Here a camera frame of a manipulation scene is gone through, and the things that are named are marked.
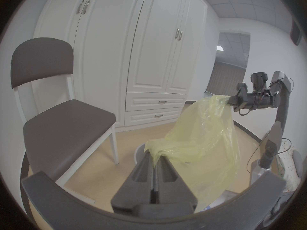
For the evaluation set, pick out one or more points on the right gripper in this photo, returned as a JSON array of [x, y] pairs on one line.
[[247, 100]]

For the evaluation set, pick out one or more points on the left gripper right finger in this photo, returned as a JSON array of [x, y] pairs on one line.
[[177, 194]]

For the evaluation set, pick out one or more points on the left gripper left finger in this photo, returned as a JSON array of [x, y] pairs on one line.
[[134, 195]]

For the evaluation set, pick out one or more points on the yellow plastic bag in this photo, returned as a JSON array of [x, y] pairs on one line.
[[203, 133]]

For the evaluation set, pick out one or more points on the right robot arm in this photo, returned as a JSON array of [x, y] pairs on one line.
[[263, 102]]

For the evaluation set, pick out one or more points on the pale grey trash bin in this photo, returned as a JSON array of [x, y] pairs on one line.
[[140, 153]]

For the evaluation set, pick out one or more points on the grey curtain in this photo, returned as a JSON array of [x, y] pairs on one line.
[[225, 80]]

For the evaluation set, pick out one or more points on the ceiling light panel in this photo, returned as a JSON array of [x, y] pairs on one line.
[[219, 48]]

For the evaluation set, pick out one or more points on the white chair with grey cushions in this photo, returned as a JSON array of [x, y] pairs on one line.
[[67, 128]]

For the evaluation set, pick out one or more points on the white wardrobe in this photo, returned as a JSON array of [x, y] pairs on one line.
[[148, 44]]

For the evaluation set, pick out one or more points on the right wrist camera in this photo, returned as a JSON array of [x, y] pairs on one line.
[[242, 87]]

